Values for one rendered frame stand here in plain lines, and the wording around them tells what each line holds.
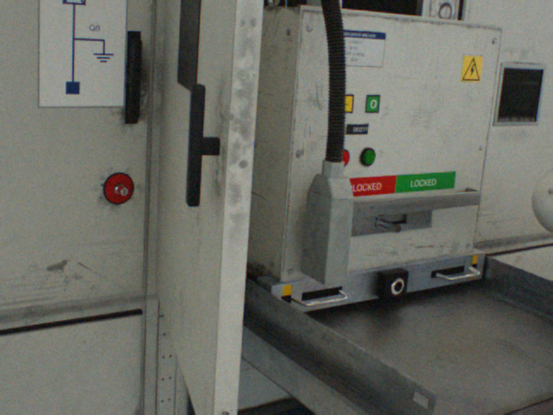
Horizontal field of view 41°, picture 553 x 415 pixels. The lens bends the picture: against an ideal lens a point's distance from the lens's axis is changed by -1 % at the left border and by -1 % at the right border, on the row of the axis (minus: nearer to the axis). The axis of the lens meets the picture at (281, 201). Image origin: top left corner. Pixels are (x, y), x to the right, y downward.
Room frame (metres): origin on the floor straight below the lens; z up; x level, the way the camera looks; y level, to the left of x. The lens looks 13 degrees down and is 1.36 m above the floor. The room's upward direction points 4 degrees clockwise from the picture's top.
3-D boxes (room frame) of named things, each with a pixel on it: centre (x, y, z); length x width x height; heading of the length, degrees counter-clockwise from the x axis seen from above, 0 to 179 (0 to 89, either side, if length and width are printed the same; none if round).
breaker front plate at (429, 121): (1.38, -0.21, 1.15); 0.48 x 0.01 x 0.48; 124
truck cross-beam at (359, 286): (1.39, -0.20, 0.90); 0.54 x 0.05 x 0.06; 124
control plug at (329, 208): (1.20, -0.08, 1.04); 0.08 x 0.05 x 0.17; 34
